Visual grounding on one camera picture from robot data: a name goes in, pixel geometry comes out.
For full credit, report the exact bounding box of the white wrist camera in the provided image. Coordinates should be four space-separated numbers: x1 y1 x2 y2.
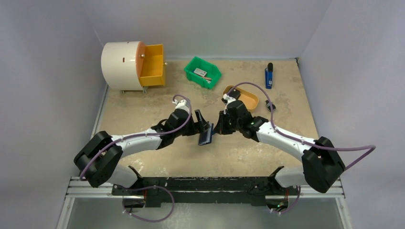
222 94 237 109
173 99 190 113

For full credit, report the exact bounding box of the black credit card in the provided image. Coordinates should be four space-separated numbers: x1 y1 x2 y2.
228 88 241 100

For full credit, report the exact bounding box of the navy blue card holder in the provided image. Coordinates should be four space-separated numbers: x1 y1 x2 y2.
198 123 214 146

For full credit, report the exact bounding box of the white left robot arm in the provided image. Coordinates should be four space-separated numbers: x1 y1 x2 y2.
74 109 213 195

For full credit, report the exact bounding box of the tan oval tray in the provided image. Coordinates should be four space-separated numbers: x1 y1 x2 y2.
236 87 259 111

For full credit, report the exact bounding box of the white cylindrical drawer cabinet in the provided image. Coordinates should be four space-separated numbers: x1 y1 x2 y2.
101 41 146 91

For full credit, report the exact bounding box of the blue stapler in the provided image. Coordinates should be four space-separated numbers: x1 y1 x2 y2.
265 62 273 89

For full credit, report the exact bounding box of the green plastic bin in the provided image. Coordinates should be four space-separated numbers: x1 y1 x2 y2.
184 56 222 90

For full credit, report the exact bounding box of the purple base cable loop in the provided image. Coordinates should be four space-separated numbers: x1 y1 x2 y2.
121 184 177 223

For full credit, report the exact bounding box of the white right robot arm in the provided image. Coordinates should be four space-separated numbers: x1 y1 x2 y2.
214 100 346 194

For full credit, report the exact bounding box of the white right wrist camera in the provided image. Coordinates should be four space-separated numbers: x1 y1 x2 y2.
222 94 237 109

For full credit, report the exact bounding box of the yellow open drawer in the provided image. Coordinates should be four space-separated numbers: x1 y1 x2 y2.
139 44 166 87

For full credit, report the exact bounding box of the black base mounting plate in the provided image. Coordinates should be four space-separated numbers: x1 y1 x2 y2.
112 176 298 208

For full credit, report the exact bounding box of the small box in bin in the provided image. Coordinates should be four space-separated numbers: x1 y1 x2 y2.
193 68 207 77

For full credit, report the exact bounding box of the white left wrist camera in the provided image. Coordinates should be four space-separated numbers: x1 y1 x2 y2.
173 99 190 113

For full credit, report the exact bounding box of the small black marker cap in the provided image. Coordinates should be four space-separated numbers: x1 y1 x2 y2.
266 100 276 112

